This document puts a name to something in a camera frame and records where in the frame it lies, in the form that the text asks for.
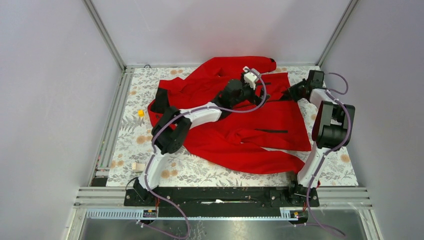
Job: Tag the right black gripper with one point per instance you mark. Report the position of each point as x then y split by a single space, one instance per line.
290 94

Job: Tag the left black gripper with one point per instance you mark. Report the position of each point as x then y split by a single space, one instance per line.
253 98

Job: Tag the red zip-up jacket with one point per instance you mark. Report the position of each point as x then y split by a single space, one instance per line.
256 141

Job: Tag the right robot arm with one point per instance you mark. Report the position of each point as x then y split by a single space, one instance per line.
330 132

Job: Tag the small yellow cube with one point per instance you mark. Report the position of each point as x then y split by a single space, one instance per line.
141 113

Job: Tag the floral patterned table mat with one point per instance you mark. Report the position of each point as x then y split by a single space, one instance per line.
133 145

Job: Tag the multicoloured block row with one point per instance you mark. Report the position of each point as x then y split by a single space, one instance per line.
138 167

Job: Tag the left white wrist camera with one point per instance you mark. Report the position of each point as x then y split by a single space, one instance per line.
251 76

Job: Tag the aluminium frame rail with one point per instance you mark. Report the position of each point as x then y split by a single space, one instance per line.
341 213

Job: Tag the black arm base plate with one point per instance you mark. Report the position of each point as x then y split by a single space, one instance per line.
213 202

